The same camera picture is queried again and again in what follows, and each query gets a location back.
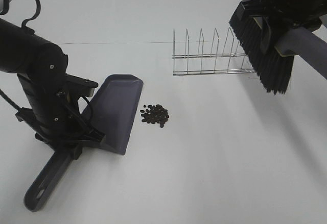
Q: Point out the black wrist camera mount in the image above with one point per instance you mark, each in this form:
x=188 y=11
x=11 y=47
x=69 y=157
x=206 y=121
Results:
x=80 y=86

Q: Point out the pile of coffee beans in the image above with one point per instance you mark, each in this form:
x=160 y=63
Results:
x=152 y=114

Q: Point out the metal wire rack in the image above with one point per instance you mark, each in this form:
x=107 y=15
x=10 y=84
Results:
x=220 y=54

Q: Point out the grey hand brush black bristles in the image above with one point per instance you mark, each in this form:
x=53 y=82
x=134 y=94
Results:
x=275 y=68

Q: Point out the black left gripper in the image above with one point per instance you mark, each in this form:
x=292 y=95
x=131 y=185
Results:
x=57 y=121

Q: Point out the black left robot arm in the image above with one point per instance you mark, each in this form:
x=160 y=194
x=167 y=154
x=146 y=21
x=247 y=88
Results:
x=36 y=61

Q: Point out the grey plastic dustpan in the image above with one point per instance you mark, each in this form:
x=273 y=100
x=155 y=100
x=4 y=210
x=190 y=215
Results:
x=115 y=104

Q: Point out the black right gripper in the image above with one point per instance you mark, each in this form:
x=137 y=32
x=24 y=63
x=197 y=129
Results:
x=281 y=15

